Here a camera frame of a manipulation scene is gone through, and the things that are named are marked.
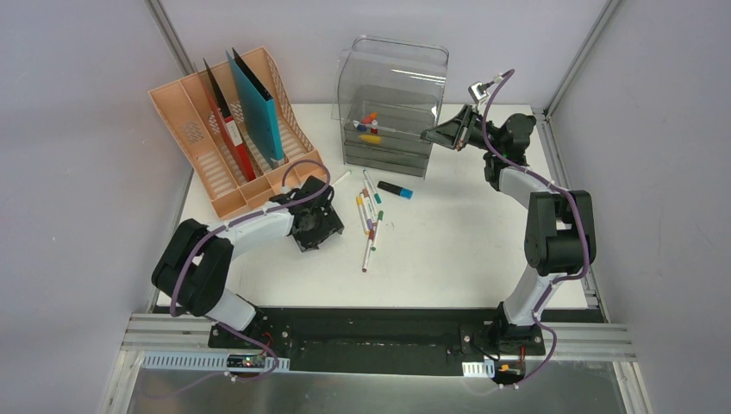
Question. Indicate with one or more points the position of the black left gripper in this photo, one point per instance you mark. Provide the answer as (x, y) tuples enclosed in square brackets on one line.
[(322, 229)]

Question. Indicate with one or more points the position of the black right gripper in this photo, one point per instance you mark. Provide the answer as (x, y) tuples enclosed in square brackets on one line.
[(454, 133)]

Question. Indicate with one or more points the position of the smoked clear drawer box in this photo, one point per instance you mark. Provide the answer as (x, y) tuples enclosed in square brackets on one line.
[(404, 82)]

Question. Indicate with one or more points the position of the red orange small bottle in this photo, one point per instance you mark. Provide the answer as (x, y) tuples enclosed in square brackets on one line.
[(370, 118)]

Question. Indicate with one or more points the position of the blue white small bottle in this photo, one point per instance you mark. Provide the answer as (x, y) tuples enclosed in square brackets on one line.
[(360, 126)]

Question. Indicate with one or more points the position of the teal folder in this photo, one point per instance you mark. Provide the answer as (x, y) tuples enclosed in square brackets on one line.
[(259, 111)]

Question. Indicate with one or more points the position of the red folder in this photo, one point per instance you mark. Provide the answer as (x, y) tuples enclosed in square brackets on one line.
[(228, 127)]

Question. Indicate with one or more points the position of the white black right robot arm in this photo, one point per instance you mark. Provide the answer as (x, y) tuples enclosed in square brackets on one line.
[(559, 242)]

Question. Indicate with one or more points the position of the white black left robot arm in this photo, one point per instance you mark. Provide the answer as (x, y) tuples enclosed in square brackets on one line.
[(193, 270)]

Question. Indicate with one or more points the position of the white marker yellow caps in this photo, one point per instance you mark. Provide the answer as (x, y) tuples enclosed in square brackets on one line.
[(362, 214)]

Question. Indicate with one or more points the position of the white marker green caps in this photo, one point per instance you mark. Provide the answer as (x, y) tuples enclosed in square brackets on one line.
[(344, 176)]

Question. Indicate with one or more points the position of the white marker purple cap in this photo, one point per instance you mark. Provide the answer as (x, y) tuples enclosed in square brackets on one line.
[(371, 214)]

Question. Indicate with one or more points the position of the white marker brown cap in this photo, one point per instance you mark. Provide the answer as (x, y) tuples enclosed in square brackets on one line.
[(368, 251)]

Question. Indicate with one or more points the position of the white marker green cap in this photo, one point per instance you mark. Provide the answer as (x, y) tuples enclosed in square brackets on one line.
[(375, 231)]

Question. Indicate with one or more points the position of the black highlighter blue cap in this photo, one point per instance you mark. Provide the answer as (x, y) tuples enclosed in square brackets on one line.
[(395, 189)]

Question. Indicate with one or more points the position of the peach plastic file organizer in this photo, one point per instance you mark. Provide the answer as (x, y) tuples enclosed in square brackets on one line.
[(204, 115)]

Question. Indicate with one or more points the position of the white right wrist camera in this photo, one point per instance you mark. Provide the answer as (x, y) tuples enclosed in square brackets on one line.
[(480, 92)]

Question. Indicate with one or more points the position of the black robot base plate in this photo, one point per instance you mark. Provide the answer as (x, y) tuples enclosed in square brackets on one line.
[(431, 342)]

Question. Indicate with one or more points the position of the aluminium frame rail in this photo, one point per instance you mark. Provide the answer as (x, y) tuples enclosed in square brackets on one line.
[(182, 343)]

